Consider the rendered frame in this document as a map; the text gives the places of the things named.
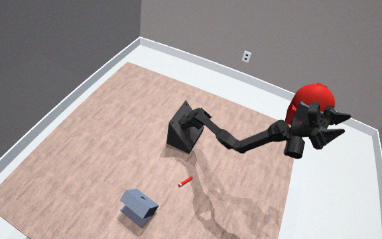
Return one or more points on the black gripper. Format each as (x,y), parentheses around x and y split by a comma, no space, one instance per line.
(321,136)

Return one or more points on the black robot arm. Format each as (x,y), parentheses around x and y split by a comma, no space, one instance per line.
(277,132)

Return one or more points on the dark grey sloped panel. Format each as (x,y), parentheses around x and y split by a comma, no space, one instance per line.
(138,207)

